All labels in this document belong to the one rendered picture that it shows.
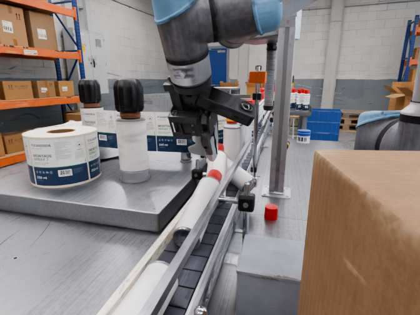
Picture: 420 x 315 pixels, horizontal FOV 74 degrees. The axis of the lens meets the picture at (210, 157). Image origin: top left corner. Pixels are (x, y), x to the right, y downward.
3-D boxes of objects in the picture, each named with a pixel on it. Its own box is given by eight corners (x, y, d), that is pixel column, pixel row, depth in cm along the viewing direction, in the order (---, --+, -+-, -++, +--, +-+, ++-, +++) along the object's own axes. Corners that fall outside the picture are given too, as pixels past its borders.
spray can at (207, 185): (189, 254, 50) (217, 187, 67) (205, 242, 47) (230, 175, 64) (166, 237, 49) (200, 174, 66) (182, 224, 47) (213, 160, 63)
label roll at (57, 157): (16, 189, 77) (6, 138, 73) (49, 167, 96) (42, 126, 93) (90, 186, 79) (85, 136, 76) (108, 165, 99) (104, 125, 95)
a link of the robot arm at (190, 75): (212, 45, 49) (202, 67, 44) (215, 69, 52) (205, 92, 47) (173, 46, 51) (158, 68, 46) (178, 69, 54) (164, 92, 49)
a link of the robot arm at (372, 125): (387, 158, 72) (395, 105, 68) (429, 175, 59) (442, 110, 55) (341, 159, 72) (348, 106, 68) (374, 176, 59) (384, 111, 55)
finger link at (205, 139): (208, 144, 62) (202, 112, 56) (215, 144, 62) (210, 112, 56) (203, 159, 59) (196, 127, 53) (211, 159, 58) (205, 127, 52)
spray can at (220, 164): (207, 209, 67) (212, 155, 83) (228, 205, 66) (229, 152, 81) (200, 194, 64) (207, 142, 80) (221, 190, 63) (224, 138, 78)
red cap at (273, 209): (279, 216, 73) (279, 204, 72) (275, 222, 70) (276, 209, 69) (265, 213, 74) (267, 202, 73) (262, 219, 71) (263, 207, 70)
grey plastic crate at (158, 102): (158, 111, 346) (157, 93, 340) (187, 112, 334) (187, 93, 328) (130, 117, 291) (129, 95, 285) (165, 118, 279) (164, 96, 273)
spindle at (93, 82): (94, 146, 122) (86, 79, 114) (112, 147, 120) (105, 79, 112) (80, 151, 114) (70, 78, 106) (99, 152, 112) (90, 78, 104)
